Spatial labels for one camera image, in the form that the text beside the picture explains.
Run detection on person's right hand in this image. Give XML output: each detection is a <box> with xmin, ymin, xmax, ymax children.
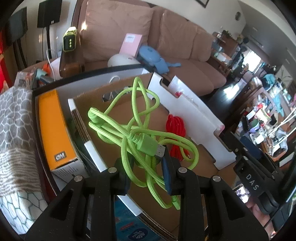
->
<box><xmin>251</xmin><ymin>202</ymin><xmax>278</xmax><ymax>235</ymax></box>

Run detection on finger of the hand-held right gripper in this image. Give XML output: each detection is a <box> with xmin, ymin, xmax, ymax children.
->
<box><xmin>218</xmin><ymin>131</ymin><xmax>249</xmax><ymax>163</ymax></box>

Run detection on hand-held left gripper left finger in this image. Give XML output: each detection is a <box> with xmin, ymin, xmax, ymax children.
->
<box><xmin>24</xmin><ymin>159</ymin><xmax>136</xmax><ymax>241</ymax></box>

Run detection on cluttered wooden table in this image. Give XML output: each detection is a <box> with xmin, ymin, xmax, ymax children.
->
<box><xmin>240</xmin><ymin>62</ymin><xmax>296</xmax><ymax>167</ymax></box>

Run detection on green braided cable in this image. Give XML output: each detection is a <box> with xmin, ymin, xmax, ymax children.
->
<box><xmin>87</xmin><ymin>76</ymin><xmax>199</xmax><ymax>210</ymax></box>

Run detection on grey patterned blanket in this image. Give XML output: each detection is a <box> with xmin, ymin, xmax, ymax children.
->
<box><xmin>0</xmin><ymin>88</ymin><xmax>50</xmax><ymax>234</ymax></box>

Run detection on white bag red print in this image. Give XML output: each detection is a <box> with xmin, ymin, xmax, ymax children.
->
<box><xmin>168</xmin><ymin>75</ymin><xmax>225</xmax><ymax>139</ymax></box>

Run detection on blue massager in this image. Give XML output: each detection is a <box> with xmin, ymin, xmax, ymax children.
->
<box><xmin>137</xmin><ymin>45</ymin><xmax>182</xmax><ymax>73</ymax></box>

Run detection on black speaker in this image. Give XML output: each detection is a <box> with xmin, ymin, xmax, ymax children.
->
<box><xmin>37</xmin><ymin>0</ymin><xmax>63</xmax><ymax>27</ymax></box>
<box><xmin>6</xmin><ymin>10</ymin><xmax>28</xmax><ymax>47</ymax></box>

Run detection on brown sofa cushion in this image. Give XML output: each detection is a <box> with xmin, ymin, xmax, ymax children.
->
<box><xmin>195</xmin><ymin>28</ymin><xmax>214</xmax><ymax>63</ymax></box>
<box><xmin>80</xmin><ymin>0</ymin><xmax>155</xmax><ymax>62</ymax></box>
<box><xmin>157</xmin><ymin>10</ymin><xmax>199</xmax><ymax>58</ymax></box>

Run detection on white charging cable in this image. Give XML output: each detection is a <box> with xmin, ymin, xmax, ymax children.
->
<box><xmin>46</xmin><ymin>49</ymin><xmax>57</xmax><ymax>81</ymax></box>

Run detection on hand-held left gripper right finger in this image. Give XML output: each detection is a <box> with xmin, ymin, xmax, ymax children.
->
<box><xmin>161</xmin><ymin>156</ymin><xmax>270</xmax><ymax>241</ymax></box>

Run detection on red cable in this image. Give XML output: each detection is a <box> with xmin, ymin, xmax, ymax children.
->
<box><xmin>165</xmin><ymin>113</ymin><xmax>193</xmax><ymax>161</ymax></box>

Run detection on white cardboard box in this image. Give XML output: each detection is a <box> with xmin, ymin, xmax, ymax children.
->
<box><xmin>67</xmin><ymin>72</ymin><xmax>238</xmax><ymax>241</ymax></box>

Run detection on brown sofa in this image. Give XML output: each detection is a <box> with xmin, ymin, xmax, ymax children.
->
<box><xmin>59</xmin><ymin>0</ymin><xmax>228</xmax><ymax>98</ymax></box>

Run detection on lime green portable speaker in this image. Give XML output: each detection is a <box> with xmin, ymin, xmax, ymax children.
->
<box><xmin>62</xmin><ymin>27</ymin><xmax>78</xmax><ymax>52</ymax></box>

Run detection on white dome lamp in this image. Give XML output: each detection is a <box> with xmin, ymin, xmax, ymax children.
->
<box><xmin>107</xmin><ymin>53</ymin><xmax>140</xmax><ymax>67</ymax></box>

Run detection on pink booklet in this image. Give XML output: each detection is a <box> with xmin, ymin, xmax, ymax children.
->
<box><xmin>119</xmin><ymin>33</ymin><xmax>142</xmax><ymax>57</ymax></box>

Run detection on wooden shelf cabinet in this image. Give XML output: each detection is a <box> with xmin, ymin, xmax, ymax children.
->
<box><xmin>213</xmin><ymin>31</ymin><xmax>240</xmax><ymax>70</ymax></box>

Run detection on smartphone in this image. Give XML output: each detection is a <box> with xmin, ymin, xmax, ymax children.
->
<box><xmin>232</xmin><ymin>183</ymin><xmax>249</xmax><ymax>203</ymax></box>

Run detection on teal hand tool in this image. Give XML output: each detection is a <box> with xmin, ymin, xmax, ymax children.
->
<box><xmin>35</xmin><ymin>68</ymin><xmax>55</xmax><ymax>85</ymax></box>

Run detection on clear plastic packet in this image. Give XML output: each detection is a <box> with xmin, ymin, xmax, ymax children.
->
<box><xmin>15</xmin><ymin>71</ymin><xmax>31</xmax><ymax>90</ymax></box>

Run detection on blue tissue pack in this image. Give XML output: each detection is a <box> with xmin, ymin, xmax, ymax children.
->
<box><xmin>114</xmin><ymin>196</ymin><xmax>164</xmax><ymax>241</ymax></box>

